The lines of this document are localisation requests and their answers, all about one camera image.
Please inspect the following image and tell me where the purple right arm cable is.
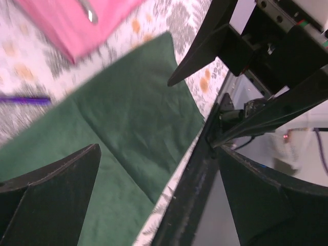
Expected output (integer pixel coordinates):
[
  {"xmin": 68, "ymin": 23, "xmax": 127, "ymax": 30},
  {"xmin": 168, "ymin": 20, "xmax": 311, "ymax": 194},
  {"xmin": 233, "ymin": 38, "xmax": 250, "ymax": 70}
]
[{"xmin": 311, "ymin": 127, "xmax": 328, "ymax": 177}]

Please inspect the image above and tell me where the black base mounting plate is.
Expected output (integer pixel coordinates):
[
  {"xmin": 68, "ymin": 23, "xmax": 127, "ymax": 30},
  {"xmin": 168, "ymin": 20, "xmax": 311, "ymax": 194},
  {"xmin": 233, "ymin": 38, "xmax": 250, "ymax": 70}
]
[{"xmin": 151, "ymin": 93, "xmax": 234, "ymax": 246}]

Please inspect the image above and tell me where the silver fork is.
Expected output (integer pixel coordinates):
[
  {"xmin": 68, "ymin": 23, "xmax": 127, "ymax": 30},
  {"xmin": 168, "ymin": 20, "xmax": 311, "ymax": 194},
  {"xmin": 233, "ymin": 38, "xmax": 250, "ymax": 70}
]
[{"xmin": 79, "ymin": 0, "xmax": 98, "ymax": 25}]

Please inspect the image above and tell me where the pink rose placemat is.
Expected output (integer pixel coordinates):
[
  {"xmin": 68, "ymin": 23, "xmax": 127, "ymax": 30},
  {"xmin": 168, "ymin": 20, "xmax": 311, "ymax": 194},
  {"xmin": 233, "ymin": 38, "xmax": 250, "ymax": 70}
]
[{"xmin": 15, "ymin": 0, "xmax": 143, "ymax": 64}]

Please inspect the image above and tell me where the dark green cloth napkin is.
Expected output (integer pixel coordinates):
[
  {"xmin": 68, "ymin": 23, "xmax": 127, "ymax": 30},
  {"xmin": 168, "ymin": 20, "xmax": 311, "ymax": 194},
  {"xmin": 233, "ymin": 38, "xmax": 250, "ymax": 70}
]
[{"xmin": 1, "ymin": 32, "xmax": 203, "ymax": 245}]

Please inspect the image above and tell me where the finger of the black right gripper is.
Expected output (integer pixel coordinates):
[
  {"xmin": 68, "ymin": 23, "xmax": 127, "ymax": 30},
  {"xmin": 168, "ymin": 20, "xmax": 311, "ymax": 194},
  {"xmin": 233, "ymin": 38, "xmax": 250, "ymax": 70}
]
[
  {"xmin": 211, "ymin": 65, "xmax": 327, "ymax": 148},
  {"xmin": 168, "ymin": 0, "xmax": 237, "ymax": 87}
]

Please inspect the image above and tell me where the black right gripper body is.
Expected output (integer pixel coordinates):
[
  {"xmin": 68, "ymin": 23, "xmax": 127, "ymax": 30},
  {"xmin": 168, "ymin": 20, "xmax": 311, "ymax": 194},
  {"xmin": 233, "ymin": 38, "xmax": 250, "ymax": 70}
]
[{"xmin": 220, "ymin": 1, "xmax": 327, "ymax": 96}]

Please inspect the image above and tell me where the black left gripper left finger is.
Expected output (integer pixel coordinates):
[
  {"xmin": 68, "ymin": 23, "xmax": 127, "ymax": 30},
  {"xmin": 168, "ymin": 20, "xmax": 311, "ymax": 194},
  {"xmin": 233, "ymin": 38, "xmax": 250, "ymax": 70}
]
[{"xmin": 1, "ymin": 144, "xmax": 101, "ymax": 246}]

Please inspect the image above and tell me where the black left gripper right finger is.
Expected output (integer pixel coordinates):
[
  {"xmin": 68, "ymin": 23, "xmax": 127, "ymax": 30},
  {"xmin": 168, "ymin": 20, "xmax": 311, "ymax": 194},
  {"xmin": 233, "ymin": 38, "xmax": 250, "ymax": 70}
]
[{"xmin": 219, "ymin": 146, "xmax": 327, "ymax": 245}]

